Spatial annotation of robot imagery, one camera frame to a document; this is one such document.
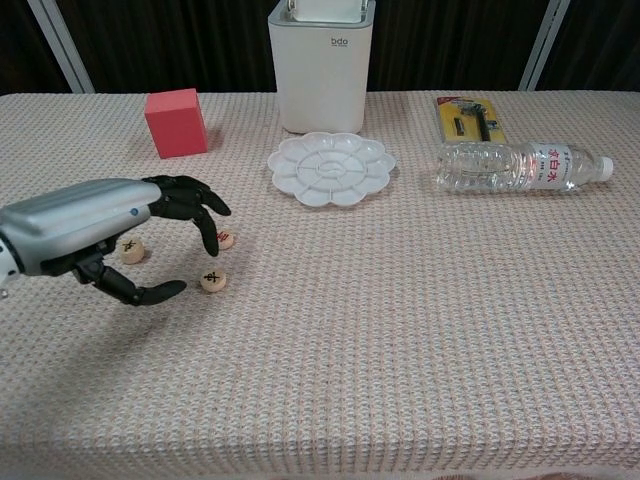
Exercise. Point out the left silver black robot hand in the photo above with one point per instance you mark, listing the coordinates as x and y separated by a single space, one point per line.
75 215

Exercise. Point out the wooden chess piece black character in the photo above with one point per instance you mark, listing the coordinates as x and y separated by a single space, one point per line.
130 246
213 281

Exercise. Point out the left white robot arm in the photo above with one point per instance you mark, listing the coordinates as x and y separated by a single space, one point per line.
7 265

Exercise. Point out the red cube block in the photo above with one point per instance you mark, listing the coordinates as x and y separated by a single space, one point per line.
175 130

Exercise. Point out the black pleated curtain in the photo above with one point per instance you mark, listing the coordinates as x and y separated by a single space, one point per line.
175 40

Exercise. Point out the white flower paint palette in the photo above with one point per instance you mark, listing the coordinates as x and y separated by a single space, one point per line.
350 190

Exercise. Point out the white lidded desktop bin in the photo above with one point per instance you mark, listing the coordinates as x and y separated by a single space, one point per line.
320 85

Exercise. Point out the beige woven tablecloth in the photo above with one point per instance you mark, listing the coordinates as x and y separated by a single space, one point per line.
350 325

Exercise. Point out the razor in yellow blister pack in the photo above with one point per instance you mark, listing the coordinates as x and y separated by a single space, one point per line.
445 125

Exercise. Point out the clear plastic water bottle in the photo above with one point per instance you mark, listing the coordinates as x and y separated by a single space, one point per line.
480 170

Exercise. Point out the aluminium frame post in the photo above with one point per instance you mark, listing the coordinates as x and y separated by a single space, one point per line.
60 45
542 45

